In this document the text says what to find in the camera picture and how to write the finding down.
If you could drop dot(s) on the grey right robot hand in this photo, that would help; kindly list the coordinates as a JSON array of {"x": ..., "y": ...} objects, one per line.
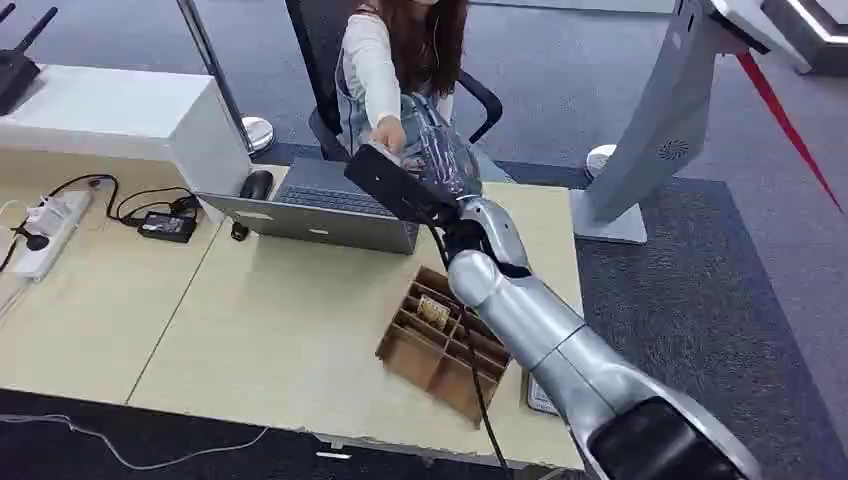
[{"x": 444, "y": 156}]

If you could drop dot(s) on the person's right hand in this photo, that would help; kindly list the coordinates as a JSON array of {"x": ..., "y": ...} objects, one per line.
[{"x": 389, "y": 136}]

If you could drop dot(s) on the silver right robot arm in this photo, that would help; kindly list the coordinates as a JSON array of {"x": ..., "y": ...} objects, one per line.
[{"x": 563, "y": 331}]

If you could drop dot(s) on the person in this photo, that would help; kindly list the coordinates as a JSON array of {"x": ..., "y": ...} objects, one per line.
[{"x": 368, "y": 66}]

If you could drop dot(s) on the black office chair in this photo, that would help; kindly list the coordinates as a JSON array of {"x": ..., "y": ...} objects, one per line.
[{"x": 318, "y": 60}]

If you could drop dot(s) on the grey laptop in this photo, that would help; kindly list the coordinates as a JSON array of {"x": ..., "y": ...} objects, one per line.
[{"x": 298, "y": 222}]

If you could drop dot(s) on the black computer mouse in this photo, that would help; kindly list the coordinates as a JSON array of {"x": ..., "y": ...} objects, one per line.
[{"x": 256, "y": 185}]

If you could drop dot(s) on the round white stanchion base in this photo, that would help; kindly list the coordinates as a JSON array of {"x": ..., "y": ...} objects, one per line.
[{"x": 598, "y": 159}]

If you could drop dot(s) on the brown card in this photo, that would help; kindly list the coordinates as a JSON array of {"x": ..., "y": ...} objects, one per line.
[{"x": 434, "y": 311}]

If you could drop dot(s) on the small black laptop plug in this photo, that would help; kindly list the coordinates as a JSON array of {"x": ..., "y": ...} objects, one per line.
[{"x": 239, "y": 232}]

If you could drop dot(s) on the metal stanchion pole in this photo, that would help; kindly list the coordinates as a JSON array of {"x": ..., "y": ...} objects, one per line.
[{"x": 215, "y": 66}]

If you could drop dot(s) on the wooden card box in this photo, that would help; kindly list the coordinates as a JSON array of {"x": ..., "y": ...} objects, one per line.
[{"x": 411, "y": 358}]

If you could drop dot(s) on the grey kiosk stand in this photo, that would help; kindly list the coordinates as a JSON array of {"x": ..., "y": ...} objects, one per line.
[{"x": 662, "y": 112}]

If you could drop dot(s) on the black power adapter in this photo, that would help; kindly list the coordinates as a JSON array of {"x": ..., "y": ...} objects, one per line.
[{"x": 166, "y": 227}]

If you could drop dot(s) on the white cabinet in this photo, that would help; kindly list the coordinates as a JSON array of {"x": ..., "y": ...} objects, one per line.
[{"x": 132, "y": 119}]

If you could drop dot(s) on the grey card reader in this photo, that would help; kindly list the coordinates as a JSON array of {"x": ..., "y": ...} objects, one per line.
[{"x": 538, "y": 397}]

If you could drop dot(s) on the red barrier belt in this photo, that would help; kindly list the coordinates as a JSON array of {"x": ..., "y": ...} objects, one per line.
[{"x": 782, "y": 119}]

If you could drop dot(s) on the white plug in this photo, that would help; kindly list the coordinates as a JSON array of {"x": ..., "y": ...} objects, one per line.
[{"x": 52, "y": 208}]

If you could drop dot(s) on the white power strip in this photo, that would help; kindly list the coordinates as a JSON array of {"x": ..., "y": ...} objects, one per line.
[{"x": 56, "y": 228}]

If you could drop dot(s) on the black router with antennas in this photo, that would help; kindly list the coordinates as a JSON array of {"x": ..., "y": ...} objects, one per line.
[{"x": 13, "y": 76}]

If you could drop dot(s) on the dark plinth with light strip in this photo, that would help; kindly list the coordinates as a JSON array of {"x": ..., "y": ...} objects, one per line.
[{"x": 815, "y": 33}]

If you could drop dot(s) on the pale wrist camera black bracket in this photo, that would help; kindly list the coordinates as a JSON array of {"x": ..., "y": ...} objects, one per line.
[{"x": 397, "y": 189}]

